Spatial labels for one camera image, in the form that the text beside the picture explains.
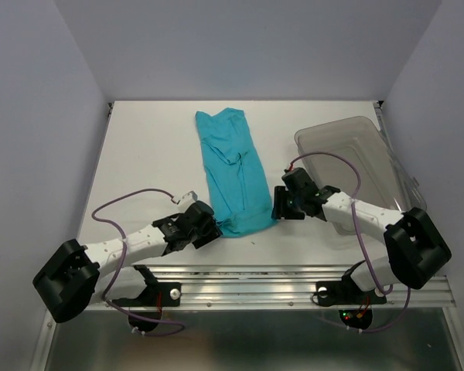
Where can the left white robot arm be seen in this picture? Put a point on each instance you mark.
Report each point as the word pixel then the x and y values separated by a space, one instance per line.
pixel 68 280

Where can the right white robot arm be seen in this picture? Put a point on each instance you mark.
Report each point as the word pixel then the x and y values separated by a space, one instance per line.
pixel 415 248

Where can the clear plastic bin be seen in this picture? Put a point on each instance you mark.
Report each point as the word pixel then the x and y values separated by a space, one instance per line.
pixel 384 181

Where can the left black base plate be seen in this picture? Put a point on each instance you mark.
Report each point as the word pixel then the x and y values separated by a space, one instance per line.
pixel 164 294

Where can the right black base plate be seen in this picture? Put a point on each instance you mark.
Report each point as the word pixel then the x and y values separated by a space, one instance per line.
pixel 330 293

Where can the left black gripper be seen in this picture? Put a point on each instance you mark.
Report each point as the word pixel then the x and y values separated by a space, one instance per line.
pixel 211 232

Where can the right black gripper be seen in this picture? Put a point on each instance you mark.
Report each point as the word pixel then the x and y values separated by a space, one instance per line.
pixel 279 208

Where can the turquoise t shirt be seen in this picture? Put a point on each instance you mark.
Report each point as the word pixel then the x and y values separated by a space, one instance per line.
pixel 238 188

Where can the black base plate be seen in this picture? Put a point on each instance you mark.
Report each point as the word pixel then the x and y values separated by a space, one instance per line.
pixel 164 294
pixel 330 293

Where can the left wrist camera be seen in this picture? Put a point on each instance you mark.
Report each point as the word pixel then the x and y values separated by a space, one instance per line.
pixel 185 201

